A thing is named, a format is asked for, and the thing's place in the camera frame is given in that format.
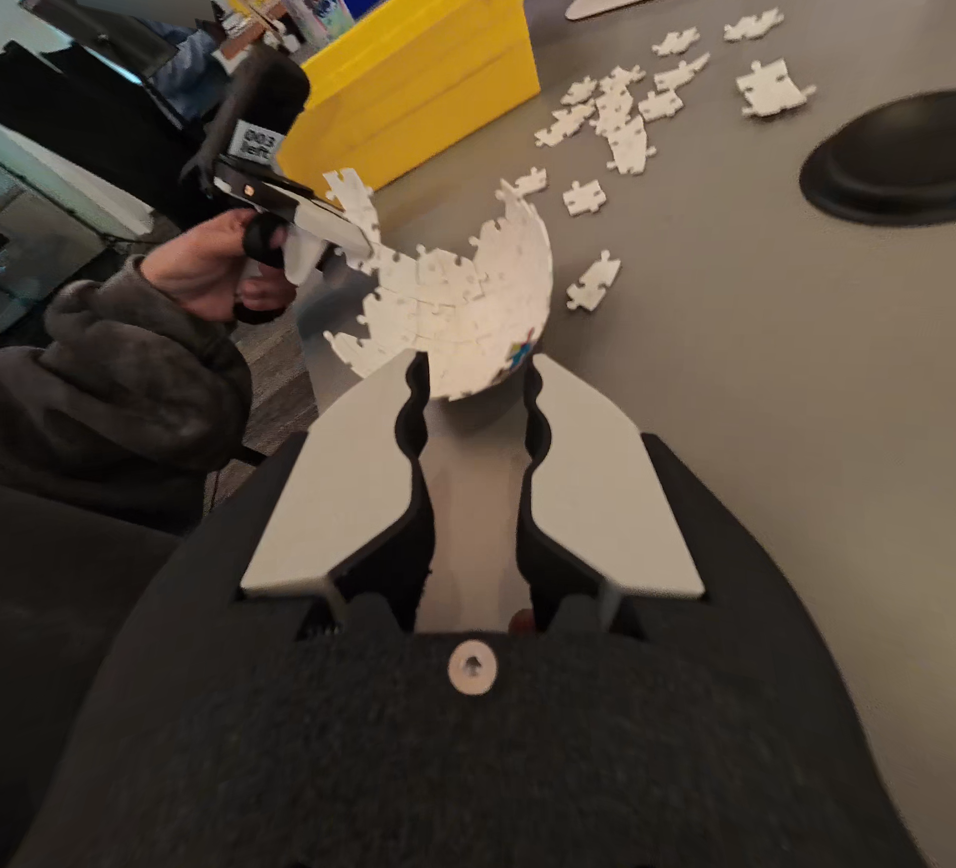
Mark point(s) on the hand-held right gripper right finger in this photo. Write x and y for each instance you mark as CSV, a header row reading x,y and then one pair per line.
x,y
605,502

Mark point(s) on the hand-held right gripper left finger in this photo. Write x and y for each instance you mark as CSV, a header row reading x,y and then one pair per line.
x,y
336,502

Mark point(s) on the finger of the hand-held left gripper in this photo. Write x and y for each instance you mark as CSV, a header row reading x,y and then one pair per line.
x,y
336,229

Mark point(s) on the partly built puzzle ball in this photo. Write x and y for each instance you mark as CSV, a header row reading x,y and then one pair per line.
x,y
463,300

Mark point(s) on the scatter of white puzzle pieces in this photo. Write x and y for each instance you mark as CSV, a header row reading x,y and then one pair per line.
x,y
624,113

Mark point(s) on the person's left forearm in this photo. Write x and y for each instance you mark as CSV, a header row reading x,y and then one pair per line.
x,y
112,375

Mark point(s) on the black round ball stand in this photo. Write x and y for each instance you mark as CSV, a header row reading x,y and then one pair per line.
x,y
889,158

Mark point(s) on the person's left hand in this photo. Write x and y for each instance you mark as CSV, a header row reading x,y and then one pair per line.
x,y
194,263

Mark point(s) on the yellow plastic bin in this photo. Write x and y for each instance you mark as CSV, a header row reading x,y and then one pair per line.
x,y
418,76

